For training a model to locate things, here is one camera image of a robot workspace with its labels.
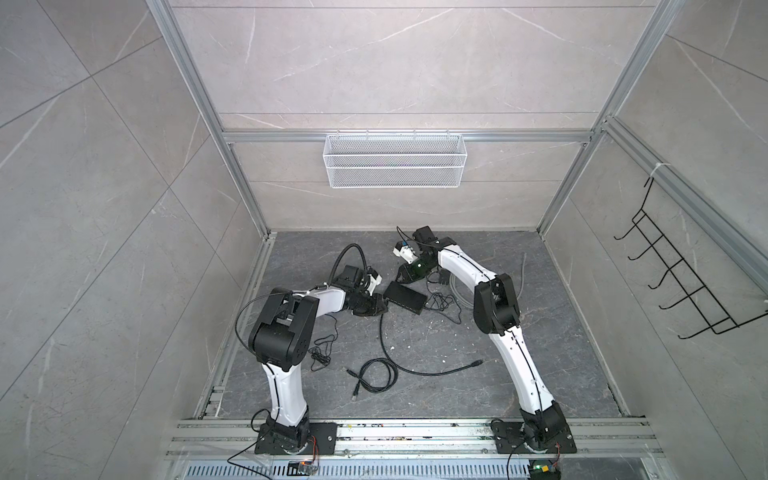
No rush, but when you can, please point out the black power adapter with cable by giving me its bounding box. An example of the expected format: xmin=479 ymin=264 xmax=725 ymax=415
xmin=424 ymin=271 xmax=462 ymax=325

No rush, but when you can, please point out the ribbed black network switch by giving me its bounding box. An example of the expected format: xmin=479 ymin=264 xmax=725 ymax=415
xmin=383 ymin=281 xmax=428 ymax=315

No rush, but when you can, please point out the long black ethernet cable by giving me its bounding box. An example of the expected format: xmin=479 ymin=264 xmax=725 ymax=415
xmin=379 ymin=311 xmax=485 ymax=378

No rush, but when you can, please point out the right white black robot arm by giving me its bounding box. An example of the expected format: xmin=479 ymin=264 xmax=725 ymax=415
xmin=393 ymin=226 xmax=569 ymax=452

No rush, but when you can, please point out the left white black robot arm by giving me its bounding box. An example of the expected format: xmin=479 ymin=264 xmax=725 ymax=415
xmin=241 ymin=243 xmax=387 ymax=448

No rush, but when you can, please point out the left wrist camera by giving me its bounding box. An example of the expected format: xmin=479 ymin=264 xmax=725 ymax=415
xmin=362 ymin=266 xmax=382 ymax=296

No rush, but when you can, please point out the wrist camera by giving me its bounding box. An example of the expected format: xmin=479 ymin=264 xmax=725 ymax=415
xmin=362 ymin=266 xmax=382 ymax=296
xmin=393 ymin=241 xmax=419 ymax=264

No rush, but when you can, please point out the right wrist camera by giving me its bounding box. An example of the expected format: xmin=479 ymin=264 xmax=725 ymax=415
xmin=393 ymin=241 xmax=419 ymax=264

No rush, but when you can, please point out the coiled short black cable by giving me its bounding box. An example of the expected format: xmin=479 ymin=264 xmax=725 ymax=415
xmin=346 ymin=357 xmax=400 ymax=402

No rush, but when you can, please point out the white wire mesh basket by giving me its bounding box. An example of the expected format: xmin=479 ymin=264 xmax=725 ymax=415
xmin=323 ymin=133 xmax=468 ymax=189

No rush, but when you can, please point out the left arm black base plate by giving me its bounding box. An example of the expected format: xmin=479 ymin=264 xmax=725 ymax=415
xmin=254 ymin=422 xmax=338 ymax=455

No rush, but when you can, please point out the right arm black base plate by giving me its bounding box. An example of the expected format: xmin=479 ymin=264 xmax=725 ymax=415
xmin=489 ymin=419 xmax=577 ymax=454

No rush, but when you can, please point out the aluminium mounting rail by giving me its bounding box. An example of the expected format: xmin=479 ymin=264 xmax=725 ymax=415
xmin=161 ymin=417 xmax=665 ymax=460

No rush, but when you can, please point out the black wire hook rack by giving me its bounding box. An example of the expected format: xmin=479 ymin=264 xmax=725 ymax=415
xmin=613 ymin=178 xmax=767 ymax=340

